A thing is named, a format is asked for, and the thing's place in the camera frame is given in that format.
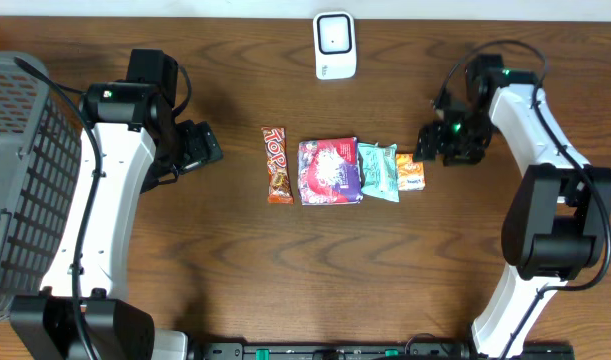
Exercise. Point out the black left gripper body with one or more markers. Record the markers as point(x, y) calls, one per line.
point(205, 147)

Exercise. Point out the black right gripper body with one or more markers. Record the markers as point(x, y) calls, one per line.
point(463, 138)

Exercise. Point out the orange Kleenex tissue pack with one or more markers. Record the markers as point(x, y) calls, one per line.
point(410, 174)

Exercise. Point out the green wet wipes pack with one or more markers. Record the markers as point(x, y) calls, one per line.
point(378, 165)

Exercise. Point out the orange Top chocolate bar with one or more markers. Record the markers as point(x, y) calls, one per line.
point(279, 188)

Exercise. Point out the purple red tissue pack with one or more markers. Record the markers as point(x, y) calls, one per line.
point(328, 172)

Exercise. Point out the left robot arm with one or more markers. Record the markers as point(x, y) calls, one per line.
point(134, 140)

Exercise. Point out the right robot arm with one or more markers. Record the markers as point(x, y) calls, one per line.
point(556, 236)

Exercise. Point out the grey plastic mesh basket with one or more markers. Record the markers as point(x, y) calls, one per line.
point(39, 162)

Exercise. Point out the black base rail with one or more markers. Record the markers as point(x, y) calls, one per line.
point(417, 350)

